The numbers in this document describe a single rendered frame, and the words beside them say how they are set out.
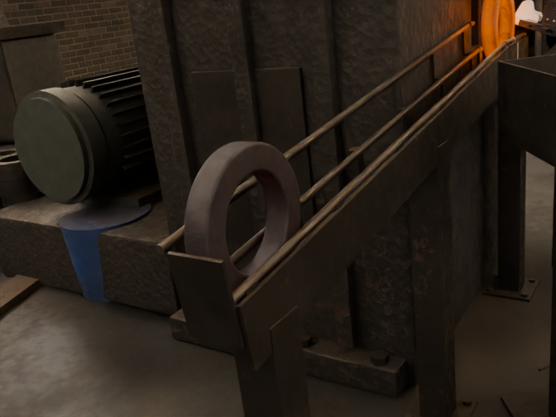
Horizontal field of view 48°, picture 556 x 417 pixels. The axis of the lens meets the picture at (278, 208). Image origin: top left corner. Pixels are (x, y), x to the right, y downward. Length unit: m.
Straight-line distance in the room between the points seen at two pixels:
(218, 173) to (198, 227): 0.06
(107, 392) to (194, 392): 0.23
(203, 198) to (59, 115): 1.44
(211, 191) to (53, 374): 1.23
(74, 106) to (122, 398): 0.91
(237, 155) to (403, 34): 0.66
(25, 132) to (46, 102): 0.18
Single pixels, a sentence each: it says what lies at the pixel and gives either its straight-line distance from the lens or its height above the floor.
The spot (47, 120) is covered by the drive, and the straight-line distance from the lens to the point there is 2.09.
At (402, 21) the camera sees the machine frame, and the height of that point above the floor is 0.80.
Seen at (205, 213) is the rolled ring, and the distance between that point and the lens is 0.63.
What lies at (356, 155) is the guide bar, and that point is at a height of 0.62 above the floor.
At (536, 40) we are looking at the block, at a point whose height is 0.68.
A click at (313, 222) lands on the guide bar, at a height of 0.61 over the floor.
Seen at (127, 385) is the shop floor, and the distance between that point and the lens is 1.66.
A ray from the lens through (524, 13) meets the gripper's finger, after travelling 1.76.
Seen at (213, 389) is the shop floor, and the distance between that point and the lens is 1.57.
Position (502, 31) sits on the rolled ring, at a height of 0.73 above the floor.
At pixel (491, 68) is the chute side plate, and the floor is 0.68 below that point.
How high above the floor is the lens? 0.88
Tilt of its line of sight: 19 degrees down
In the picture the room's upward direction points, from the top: 7 degrees counter-clockwise
